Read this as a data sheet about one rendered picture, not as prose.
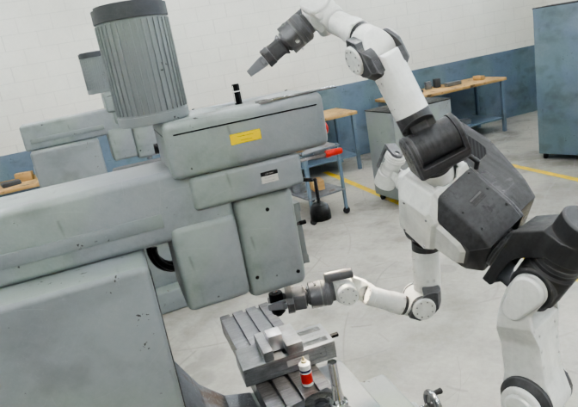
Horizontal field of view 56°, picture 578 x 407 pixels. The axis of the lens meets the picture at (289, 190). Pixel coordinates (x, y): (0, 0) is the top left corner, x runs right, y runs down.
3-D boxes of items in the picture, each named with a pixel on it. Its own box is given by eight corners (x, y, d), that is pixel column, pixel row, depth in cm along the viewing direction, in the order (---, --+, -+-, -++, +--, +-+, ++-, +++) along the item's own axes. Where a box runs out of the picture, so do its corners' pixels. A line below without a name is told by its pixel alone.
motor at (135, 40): (184, 111, 166) (160, 3, 158) (195, 116, 148) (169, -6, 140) (118, 125, 161) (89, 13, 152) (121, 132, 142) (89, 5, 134)
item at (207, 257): (232, 268, 185) (217, 195, 178) (252, 294, 162) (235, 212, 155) (177, 284, 179) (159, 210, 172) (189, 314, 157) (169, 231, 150)
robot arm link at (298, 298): (282, 280, 184) (316, 273, 185) (287, 305, 187) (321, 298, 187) (285, 296, 172) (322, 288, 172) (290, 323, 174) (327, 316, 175)
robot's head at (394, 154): (402, 181, 163) (389, 164, 168) (411, 158, 158) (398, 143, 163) (384, 182, 161) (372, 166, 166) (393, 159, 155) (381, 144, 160)
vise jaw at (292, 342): (292, 331, 209) (290, 322, 208) (304, 350, 195) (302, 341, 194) (277, 336, 208) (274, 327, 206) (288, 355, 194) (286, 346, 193)
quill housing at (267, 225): (287, 262, 189) (272, 174, 181) (310, 282, 170) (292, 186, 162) (236, 277, 184) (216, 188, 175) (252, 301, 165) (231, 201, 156)
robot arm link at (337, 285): (321, 299, 185) (353, 292, 186) (326, 313, 175) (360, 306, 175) (316, 268, 182) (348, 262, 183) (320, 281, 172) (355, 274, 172)
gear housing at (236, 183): (279, 170, 183) (274, 142, 181) (305, 184, 161) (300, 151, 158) (181, 194, 174) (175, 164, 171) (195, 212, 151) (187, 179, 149)
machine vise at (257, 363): (322, 338, 214) (318, 313, 211) (337, 357, 200) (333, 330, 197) (237, 366, 205) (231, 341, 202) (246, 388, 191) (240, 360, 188)
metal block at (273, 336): (279, 340, 203) (277, 326, 202) (284, 348, 198) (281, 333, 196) (267, 344, 202) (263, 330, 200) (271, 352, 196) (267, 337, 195)
